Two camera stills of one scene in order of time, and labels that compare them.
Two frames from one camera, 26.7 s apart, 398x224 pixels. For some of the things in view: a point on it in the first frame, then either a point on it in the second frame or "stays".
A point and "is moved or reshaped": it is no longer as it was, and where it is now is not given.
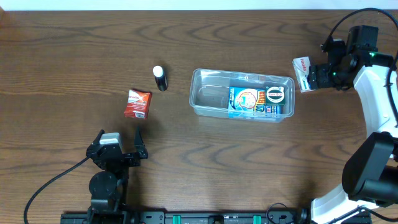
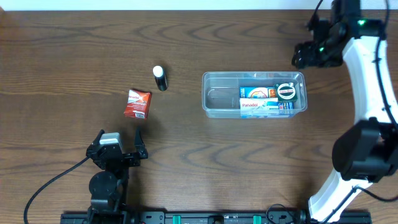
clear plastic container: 241,96 is moved or reshaped
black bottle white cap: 160,75 stays
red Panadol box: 138,105 stays
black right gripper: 318,76 → 304,55
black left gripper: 133,160 stays
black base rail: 188,217 stays
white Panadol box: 301,65 → 259,107
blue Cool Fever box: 247,102 → 264,93
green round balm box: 275,96 → 287,92
